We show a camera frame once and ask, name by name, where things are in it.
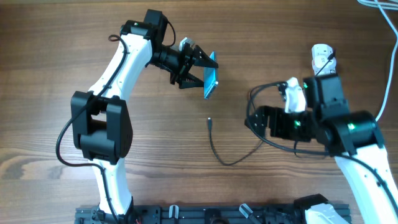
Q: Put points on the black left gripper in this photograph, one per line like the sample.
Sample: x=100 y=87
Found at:
x=186 y=60

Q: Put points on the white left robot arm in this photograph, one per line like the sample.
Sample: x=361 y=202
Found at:
x=101 y=123

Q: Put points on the blue screen smartphone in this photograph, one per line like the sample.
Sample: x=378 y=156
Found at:
x=210 y=81

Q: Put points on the white power strip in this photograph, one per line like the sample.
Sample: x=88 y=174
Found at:
x=323 y=49

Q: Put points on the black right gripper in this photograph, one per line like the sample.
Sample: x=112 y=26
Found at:
x=278 y=114

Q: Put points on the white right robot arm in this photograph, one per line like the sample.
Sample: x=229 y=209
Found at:
x=353 y=139

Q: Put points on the white charger adapter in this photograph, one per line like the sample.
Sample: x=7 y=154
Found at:
x=323 y=66

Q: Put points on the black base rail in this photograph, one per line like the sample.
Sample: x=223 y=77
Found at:
x=276 y=213

